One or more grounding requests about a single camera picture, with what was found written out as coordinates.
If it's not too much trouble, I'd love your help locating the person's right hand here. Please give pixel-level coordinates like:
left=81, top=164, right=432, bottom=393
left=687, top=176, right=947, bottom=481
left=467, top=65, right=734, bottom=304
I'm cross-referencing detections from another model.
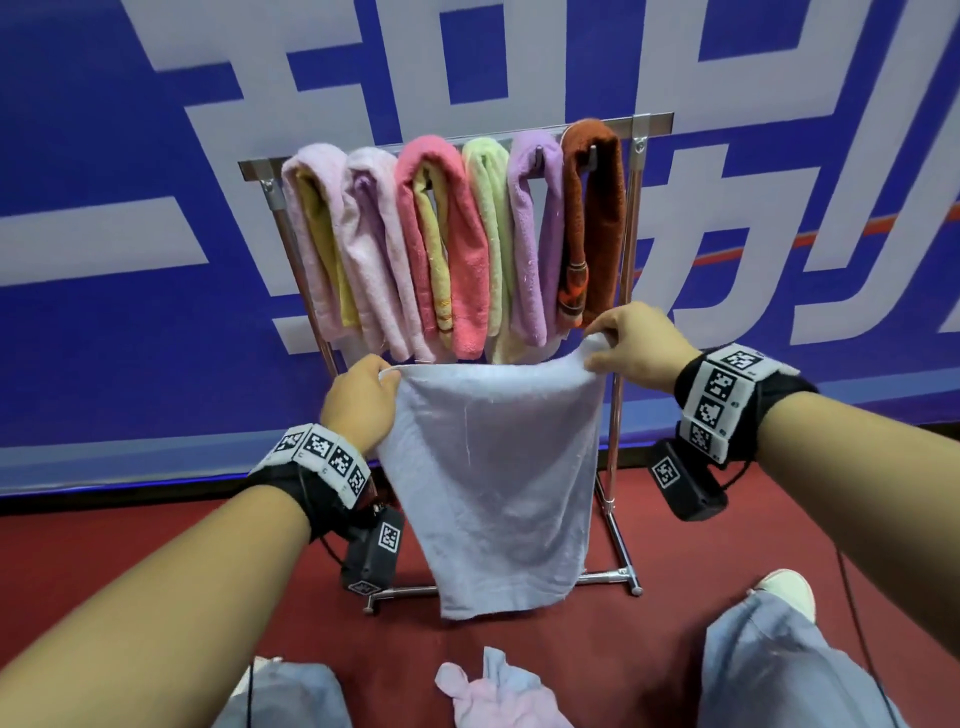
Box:
left=582, top=301, right=703, bottom=396

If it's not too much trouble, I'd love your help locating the person's left hand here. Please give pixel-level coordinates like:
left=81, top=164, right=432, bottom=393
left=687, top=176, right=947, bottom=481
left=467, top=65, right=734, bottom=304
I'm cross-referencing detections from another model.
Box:
left=320, top=354, right=403, bottom=456

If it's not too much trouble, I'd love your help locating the white towel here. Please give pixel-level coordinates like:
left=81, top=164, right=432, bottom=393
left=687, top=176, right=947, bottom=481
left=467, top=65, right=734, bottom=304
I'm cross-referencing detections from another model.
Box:
left=375, top=333, right=613, bottom=622

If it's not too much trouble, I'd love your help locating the person's right forearm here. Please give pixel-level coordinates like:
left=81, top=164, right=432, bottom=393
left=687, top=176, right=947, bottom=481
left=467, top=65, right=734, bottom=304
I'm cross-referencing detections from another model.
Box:
left=753, top=390, right=960, bottom=663

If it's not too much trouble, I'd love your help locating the person's left forearm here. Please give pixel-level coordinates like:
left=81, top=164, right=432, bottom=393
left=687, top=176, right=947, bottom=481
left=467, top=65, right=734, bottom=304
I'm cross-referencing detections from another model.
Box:
left=0, top=485, right=313, bottom=728

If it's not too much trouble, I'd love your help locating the left marker wristband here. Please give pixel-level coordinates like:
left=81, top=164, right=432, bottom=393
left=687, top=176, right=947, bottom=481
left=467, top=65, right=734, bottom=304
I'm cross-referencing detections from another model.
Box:
left=250, top=423, right=378, bottom=538

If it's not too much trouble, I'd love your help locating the marker wristband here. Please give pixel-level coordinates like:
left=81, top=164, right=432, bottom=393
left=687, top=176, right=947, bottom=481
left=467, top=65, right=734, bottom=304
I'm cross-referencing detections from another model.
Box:
left=672, top=342, right=820, bottom=468
left=250, top=423, right=378, bottom=538

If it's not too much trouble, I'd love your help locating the pale lilac pink towel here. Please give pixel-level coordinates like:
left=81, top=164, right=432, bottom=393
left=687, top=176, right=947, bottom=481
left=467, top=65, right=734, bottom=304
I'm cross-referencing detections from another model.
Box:
left=334, top=147, right=436, bottom=365

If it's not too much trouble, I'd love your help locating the silver metal towel rack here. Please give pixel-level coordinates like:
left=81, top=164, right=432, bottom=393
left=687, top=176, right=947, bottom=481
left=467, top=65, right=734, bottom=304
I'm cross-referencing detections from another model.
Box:
left=238, top=112, right=675, bottom=617

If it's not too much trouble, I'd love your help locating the yellow striped towel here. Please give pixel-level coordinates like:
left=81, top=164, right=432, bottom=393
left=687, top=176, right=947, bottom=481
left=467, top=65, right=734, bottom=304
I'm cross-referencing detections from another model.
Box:
left=412, top=166, right=456, bottom=351

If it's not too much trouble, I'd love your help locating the plain yellow towel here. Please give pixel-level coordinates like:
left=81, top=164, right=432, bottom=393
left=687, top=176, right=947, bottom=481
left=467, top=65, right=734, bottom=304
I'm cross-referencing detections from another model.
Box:
left=294, top=168, right=363, bottom=331

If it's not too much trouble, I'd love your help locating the right marker wristband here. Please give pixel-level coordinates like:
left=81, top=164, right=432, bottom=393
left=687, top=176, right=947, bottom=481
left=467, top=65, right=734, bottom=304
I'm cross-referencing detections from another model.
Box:
left=672, top=342, right=820, bottom=468

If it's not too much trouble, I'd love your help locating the hot pink towel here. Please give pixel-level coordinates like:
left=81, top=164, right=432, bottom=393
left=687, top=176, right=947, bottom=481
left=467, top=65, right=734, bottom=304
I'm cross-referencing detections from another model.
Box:
left=393, top=135, right=491, bottom=362

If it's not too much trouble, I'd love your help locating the purple towel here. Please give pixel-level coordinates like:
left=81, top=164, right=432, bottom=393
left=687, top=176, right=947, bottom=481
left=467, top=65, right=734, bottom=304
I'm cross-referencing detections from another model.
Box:
left=507, top=129, right=565, bottom=349

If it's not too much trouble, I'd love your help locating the brown towel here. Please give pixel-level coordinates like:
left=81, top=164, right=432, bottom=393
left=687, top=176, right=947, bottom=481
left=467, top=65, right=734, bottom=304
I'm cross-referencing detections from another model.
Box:
left=555, top=118, right=627, bottom=329

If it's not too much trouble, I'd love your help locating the light pink towel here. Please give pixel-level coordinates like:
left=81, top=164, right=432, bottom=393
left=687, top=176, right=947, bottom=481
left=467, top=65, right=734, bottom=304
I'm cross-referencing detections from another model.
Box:
left=281, top=143, right=354, bottom=344

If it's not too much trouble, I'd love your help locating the light green towel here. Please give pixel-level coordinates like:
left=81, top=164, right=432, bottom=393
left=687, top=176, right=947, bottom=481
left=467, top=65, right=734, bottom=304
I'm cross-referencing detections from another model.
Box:
left=461, top=137, right=526, bottom=366

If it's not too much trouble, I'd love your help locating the person's right white shoe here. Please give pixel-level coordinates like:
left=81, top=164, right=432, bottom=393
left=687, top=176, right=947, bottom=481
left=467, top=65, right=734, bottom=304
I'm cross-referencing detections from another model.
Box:
left=747, top=568, right=817, bottom=625

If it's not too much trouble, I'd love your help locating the person's white shoe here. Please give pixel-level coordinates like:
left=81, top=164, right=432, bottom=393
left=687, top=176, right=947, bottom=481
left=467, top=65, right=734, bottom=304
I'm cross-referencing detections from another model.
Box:
left=747, top=568, right=817, bottom=625
left=231, top=656, right=285, bottom=699

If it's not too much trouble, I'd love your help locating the light blue cloth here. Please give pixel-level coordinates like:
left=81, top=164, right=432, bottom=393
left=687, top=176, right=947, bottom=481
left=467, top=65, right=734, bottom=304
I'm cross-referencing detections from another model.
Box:
left=483, top=646, right=547, bottom=695

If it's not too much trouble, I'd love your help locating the person's left white shoe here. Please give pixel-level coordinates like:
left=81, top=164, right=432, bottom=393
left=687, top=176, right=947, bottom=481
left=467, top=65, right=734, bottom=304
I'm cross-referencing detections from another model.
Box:
left=231, top=656, right=285, bottom=699

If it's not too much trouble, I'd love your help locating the person's left leg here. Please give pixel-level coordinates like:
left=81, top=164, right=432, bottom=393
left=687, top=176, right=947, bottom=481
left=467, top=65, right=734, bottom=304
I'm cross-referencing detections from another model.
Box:
left=212, top=660, right=354, bottom=728

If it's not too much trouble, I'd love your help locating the person's leg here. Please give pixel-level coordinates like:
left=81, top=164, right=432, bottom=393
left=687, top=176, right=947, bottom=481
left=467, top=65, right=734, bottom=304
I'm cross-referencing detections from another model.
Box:
left=212, top=660, right=354, bottom=728
left=697, top=591, right=910, bottom=728

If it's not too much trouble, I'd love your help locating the pink cloth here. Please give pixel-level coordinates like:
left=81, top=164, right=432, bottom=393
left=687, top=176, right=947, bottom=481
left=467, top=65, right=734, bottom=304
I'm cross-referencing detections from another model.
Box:
left=435, top=661, right=575, bottom=728

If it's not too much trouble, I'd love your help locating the person's right leg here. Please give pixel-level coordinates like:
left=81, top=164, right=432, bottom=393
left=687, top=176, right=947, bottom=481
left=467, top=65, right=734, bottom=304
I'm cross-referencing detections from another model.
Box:
left=697, top=591, right=910, bottom=728

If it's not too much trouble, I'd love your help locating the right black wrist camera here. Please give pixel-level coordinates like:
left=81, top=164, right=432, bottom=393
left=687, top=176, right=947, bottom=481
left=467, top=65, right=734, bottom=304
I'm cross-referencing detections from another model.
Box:
left=646, top=438, right=729, bottom=523

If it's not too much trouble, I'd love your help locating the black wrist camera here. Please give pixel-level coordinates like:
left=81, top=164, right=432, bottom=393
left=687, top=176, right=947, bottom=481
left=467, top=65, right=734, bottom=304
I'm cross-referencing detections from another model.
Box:
left=646, top=438, right=729, bottom=523
left=340, top=504, right=407, bottom=598

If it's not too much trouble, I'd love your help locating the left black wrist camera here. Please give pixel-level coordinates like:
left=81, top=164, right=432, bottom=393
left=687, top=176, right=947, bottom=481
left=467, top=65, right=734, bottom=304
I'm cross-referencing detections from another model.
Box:
left=340, top=504, right=407, bottom=598

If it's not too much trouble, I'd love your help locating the blue white wall banner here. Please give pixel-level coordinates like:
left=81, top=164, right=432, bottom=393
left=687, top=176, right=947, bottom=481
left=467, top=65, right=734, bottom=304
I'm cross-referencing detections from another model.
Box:
left=0, top=0, right=960, bottom=498

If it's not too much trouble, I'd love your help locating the right black cable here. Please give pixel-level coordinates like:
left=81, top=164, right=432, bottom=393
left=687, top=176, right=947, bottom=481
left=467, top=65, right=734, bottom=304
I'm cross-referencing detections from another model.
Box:
left=834, top=547, right=901, bottom=728

